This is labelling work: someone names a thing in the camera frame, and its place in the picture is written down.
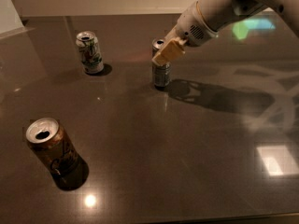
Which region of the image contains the brown soda can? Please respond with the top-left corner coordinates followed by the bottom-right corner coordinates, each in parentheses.
top-left (25, 118), bottom-right (81, 177)

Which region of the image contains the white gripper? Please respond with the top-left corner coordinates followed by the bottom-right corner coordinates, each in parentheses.
top-left (152, 2), bottom-right (218, 66)

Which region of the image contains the white green 7up can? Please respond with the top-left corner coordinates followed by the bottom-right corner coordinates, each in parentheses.
top-left (76, 31), bottom-right (104, 75)

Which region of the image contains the silver redbull can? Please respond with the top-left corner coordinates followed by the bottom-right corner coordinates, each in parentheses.
top-left (152, 38), bottom-right (170, 89)

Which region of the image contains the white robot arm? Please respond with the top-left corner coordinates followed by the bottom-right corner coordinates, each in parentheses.
top-left (152, 0), bottom-right (299, 66)

